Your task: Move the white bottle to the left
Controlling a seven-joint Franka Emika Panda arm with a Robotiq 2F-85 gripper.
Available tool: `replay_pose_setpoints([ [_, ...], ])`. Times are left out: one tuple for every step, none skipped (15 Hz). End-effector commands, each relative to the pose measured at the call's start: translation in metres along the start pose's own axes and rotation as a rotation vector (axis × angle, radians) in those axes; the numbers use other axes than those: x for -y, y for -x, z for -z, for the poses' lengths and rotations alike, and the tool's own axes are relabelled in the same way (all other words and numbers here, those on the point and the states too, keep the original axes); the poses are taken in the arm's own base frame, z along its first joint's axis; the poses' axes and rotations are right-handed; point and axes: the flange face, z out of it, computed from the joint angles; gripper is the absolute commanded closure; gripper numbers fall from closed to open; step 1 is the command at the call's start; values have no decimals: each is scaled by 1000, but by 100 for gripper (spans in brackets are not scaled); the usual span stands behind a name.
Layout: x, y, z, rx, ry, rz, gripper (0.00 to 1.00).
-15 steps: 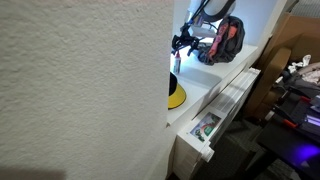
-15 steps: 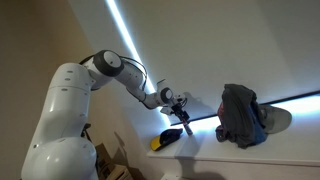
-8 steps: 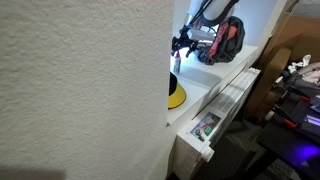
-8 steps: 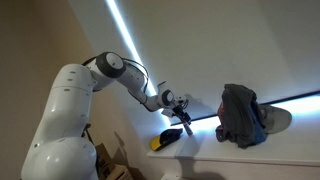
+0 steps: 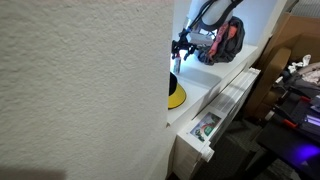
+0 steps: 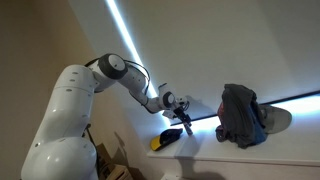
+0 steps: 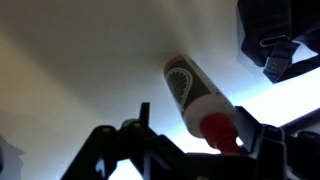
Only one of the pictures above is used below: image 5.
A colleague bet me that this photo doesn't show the white bottle with red cap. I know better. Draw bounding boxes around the white bottle with red cap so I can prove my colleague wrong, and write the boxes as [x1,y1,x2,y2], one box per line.
[173,52,182,75]

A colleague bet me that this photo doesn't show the black and yellow baseball cap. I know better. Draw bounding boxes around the black and yellow baseball cap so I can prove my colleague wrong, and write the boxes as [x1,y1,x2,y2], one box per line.
[167,71,187,110]

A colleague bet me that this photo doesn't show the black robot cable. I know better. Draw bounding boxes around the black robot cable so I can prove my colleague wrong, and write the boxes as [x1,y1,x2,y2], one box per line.
[188,0,244,33]

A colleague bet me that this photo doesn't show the colourful picture card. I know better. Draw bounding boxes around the colourful picture card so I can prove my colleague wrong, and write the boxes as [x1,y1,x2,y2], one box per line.
[189,111,223,143]

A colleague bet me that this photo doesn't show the black cluttered desk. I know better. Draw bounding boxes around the black cluttered desk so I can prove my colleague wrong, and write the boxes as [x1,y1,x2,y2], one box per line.
[256,66,320,180]

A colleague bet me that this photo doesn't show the white ribbed radiator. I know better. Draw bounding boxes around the white ribbed radiator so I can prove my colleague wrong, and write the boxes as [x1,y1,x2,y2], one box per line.
[172,67,262,176]

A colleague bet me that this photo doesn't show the brown cardboard box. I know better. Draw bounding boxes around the brown cardboard box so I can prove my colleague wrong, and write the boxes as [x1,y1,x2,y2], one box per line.
[244,12,320,119]

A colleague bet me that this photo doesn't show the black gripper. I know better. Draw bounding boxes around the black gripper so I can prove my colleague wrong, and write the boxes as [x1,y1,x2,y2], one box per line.
[171,28,198,61]

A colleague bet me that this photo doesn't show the dark grey clothes with orange band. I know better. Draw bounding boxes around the dark grey clothes with orange band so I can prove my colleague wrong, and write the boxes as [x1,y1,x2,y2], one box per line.
[197,15,246,66]

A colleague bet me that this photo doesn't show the red-handled tool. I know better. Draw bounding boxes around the red-handled tool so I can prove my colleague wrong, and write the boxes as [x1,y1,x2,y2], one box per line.
[282,118,300,130]

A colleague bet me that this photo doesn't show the white crumpled cloth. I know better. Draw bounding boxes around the white crumpled cloth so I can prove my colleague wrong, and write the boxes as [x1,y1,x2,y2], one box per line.
[287,54,313,75]

